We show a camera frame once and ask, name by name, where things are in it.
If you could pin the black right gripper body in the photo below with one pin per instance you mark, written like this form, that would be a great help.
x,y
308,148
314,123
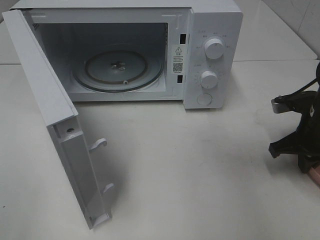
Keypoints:
x,y
305,141

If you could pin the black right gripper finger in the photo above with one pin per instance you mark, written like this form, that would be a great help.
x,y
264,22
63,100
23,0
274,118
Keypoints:
x,y
282,146

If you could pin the pink round plate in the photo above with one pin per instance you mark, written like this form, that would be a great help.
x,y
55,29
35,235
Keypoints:
x,y
314,174

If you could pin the round white door button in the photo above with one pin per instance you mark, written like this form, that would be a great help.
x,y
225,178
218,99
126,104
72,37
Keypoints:
x,y
204,99

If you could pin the white microwave door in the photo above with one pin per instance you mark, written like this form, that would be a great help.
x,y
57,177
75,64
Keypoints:
x,y
61,119

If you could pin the white upper power knob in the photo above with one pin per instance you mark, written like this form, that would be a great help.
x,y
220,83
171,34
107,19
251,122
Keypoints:
x,y
214,47

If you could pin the white microwave oven body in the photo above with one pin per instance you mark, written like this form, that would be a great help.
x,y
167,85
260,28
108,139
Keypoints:
x,y
70,31

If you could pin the white warning label sticker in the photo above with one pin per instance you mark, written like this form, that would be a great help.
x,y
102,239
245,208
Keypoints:
x,y
178,58

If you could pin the glass microwave turntable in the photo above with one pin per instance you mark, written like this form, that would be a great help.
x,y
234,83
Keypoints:
x,y
119,71

